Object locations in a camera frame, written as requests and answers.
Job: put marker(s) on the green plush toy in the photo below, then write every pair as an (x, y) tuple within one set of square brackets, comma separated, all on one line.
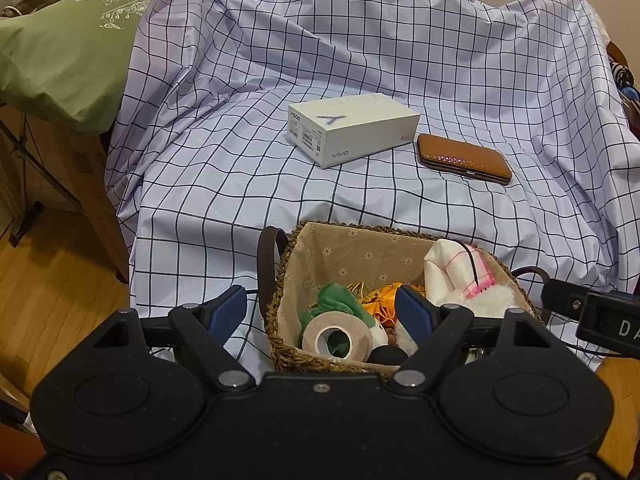
[(335, 297)]

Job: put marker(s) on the black and white patterned item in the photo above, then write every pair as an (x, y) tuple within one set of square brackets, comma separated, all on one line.
[(618, 72)]

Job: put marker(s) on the white cardboard box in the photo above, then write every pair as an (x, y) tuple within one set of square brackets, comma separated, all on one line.
[(350, 125)]

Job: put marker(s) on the green pillow with script print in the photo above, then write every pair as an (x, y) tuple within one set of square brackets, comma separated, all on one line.
[(60, 50)]

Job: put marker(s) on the checked white bed sheet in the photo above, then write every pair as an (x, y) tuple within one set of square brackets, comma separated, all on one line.
[(400, 60)]

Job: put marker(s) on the beige tape roll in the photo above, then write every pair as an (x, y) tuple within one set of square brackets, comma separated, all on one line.
[(352, 332)]

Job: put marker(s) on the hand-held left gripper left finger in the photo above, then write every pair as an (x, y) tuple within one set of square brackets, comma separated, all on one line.
[(225, 312)]

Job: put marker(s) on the orange patterned pouch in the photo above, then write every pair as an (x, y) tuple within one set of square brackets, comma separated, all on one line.
[(385, 310)]

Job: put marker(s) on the black stand legs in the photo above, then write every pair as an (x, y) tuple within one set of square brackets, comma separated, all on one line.
[(35, 170)]

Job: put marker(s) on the woven basket with fabric lining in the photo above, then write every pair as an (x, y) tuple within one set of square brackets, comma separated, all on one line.
[(350, 250)]

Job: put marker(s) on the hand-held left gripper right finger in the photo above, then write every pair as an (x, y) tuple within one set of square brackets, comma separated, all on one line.
[(412, 312)]

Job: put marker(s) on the black elastic band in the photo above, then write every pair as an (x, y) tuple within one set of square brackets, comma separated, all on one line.
[(470, 262)]

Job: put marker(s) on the white cloth roll pink edge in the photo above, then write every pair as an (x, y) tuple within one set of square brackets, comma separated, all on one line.
[(445, 270)]

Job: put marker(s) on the brown leather case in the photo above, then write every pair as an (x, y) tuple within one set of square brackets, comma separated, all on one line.
[(460, 155)]

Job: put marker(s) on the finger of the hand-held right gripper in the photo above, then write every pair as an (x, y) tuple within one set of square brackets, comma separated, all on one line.
[(562, 297)]

